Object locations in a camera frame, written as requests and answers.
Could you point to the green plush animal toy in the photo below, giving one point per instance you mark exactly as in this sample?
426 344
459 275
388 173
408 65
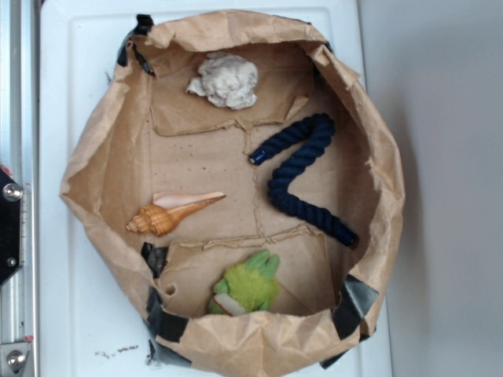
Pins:
247 287

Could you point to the brown paper bag bin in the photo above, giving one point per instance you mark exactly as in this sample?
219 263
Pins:
148 135

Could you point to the orange spiral seashell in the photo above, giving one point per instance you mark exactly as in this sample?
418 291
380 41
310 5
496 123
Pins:
168 210

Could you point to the crumpled white paper ball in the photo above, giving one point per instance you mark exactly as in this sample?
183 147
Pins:
226 80

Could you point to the black metal bracket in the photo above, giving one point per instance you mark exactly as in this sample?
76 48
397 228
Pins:
11 203

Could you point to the aluminium frame rail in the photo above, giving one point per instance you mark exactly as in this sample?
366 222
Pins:
19 116

